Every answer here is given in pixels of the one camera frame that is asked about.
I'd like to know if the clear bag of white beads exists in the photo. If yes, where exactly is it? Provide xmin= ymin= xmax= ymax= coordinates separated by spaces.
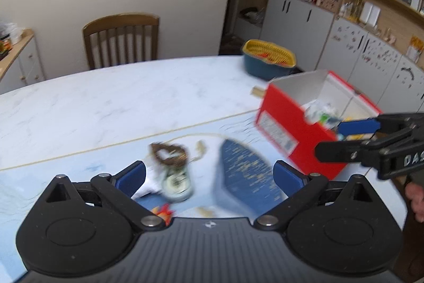
xmin=132 ymin=165 xmax=194 ymax=203

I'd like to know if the brown braided bracelet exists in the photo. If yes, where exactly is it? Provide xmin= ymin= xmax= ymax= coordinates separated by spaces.
xmin=149 ymin=141 xmax=191 ymax=168

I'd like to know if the red and white cardboard box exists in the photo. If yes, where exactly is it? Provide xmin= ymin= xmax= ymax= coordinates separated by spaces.
xmin=256 ymin=70 xmax=381 ymax=180

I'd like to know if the person's right hand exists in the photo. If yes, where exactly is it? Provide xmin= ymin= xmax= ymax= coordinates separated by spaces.
xmin=405 ymin=182 xmax=424 ymax=223

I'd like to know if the white lower cabinet row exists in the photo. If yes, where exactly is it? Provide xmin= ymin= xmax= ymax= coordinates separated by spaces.
xmin=260 ymin=0 xmax=423 ymax=113

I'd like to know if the beige wooden stick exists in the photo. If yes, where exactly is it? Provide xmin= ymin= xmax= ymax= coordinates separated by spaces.
xmin=251 ymin=86 xmax=266 ymax=99

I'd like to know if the yellow and blue colander basket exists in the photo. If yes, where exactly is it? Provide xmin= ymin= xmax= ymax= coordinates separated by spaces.
xmin=241 ymin=39 xmax=297 ymax=81

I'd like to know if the small white sideboard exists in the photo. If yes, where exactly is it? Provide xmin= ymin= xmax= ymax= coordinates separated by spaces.
xmin=0 ymin=29 xmax=45 ymax=94

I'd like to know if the wooden chair at wall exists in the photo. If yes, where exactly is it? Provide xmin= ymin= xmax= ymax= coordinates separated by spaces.
xmin=82 ymin=13 xmax=160 ymax=70

